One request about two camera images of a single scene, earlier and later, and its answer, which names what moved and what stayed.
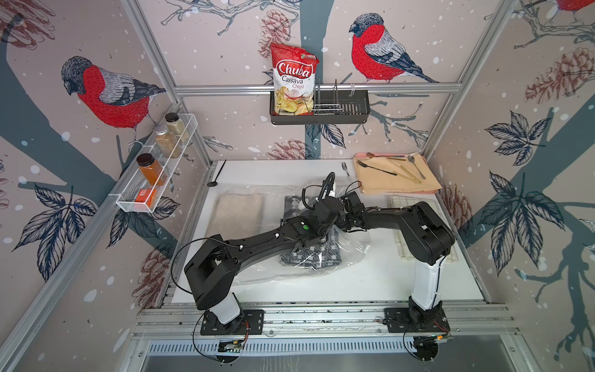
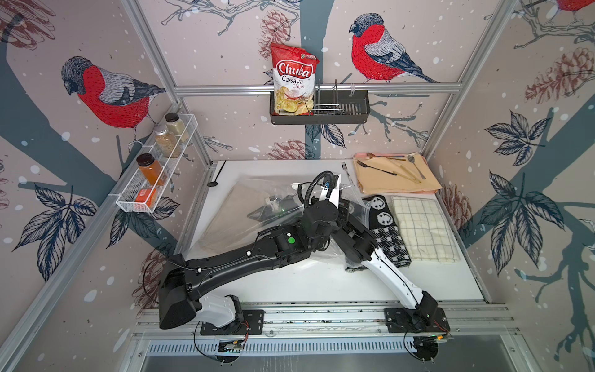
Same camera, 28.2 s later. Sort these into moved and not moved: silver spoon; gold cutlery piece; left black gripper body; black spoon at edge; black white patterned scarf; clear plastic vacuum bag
Moved: black white patterned scarf; clear plastic vacuum bag
Not moved: black spoon at edge; gold cutlery piece; left black gripper body; silver spoon
